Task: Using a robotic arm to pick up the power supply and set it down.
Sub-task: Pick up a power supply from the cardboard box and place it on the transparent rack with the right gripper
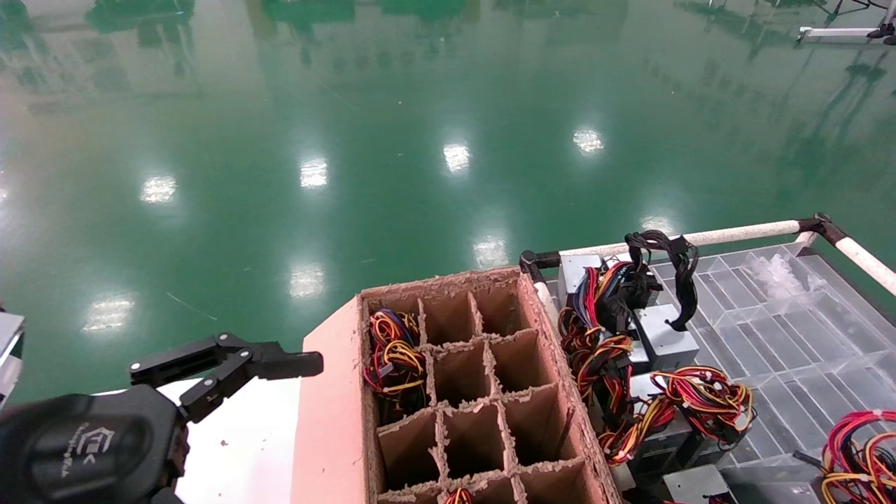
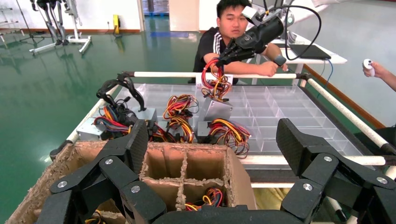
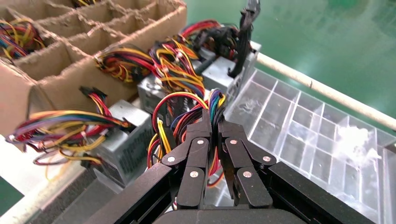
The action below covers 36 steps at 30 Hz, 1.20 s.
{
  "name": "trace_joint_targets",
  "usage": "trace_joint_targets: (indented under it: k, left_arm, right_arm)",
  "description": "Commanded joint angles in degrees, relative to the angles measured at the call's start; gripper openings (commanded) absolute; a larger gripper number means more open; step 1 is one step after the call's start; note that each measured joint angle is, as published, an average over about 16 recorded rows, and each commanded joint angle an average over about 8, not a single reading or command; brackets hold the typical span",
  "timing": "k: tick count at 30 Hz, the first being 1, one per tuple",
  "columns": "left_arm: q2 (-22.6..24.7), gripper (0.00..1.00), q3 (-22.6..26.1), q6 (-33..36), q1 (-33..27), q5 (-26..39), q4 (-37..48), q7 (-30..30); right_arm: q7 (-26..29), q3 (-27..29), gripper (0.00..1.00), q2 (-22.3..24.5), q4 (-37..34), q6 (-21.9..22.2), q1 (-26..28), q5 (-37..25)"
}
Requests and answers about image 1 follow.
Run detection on grey power supply multicolour cables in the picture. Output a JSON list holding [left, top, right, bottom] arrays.
[[559, 253, 638, 331]]

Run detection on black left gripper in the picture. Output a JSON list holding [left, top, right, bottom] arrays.
[[0, 384, 191, 504]]

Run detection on power supply with red cables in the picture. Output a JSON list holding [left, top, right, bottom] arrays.
[[728, 409, 896, 504]]

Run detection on light grey power supply unit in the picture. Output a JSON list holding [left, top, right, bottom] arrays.
[[626, 304, 702, 375]]

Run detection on power supply with blue-yellow cables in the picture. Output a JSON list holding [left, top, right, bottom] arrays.
[[369, 309, 421, 345]]

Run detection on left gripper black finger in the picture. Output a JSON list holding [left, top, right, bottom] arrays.
[[129, 333, 325, 425]]

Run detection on red yellow cable bundle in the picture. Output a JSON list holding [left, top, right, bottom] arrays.
[[559, 307, 636, 424]]

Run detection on black tube joint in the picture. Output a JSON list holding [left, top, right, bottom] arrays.
[[519, 249, 563, 284], [798, 213, 851, 246]]

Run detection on pink cardboard box with dividers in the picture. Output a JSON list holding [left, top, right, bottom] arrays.
[[290, 266, 624, 504]]

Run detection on white metal base bar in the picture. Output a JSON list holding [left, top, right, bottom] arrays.
[[798, 26, 896, 47]]

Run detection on crumpled clear plastic film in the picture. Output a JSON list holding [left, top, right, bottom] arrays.
[[750, 251, 830, 300]]

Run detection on power supply with orange cables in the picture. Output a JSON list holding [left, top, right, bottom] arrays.
[[597, 398, 732, 478]]

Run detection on black cable bundle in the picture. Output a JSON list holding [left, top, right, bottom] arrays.
[[608, 230, 701, 333]]

